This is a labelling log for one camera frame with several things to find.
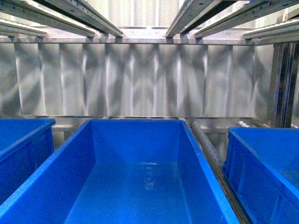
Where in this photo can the blue plastic bin, buttons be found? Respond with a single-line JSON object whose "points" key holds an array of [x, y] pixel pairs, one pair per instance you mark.
{"points": [[24, 145]]}

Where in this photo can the blue plastic bin, middle empty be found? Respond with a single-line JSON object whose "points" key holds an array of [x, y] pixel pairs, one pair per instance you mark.
{"points": [[122, 172]]}

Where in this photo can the roller track between bins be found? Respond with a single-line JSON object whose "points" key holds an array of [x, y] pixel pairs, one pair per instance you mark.
{"points": [[216, 165]]}

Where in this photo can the blue plastic bin, right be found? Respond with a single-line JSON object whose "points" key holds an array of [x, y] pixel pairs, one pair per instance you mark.
{"points": [[262, 167]]}

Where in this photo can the overhead metal rails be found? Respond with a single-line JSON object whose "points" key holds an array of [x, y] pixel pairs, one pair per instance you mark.
{"points": [[162, 22]]}

